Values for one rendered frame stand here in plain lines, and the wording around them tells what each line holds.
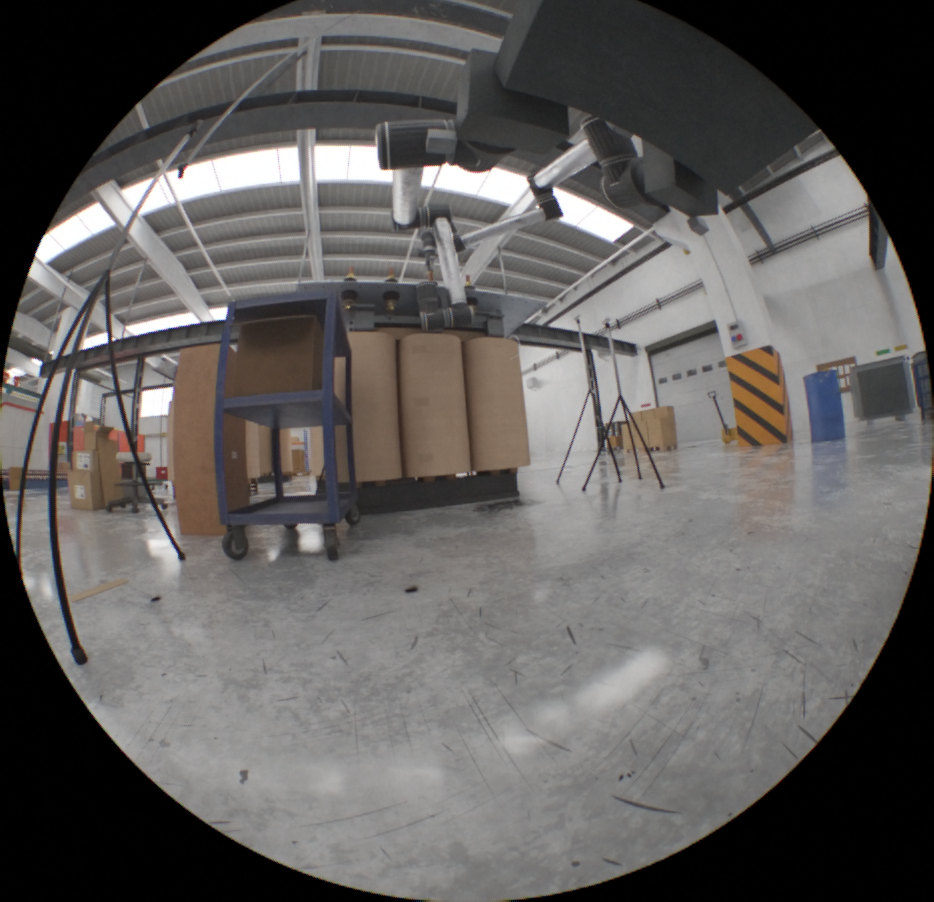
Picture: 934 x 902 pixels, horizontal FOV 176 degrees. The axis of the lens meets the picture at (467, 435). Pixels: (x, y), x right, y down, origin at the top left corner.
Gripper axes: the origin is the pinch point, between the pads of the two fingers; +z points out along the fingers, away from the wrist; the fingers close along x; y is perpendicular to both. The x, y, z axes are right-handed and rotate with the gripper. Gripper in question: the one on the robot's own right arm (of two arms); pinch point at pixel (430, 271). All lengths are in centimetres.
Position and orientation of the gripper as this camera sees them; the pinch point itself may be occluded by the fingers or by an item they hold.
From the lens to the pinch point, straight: 219.2
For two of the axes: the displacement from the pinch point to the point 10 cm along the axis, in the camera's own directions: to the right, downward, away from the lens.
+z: 0.8, 9.9, -0.7
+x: -3.0, 0.9, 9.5
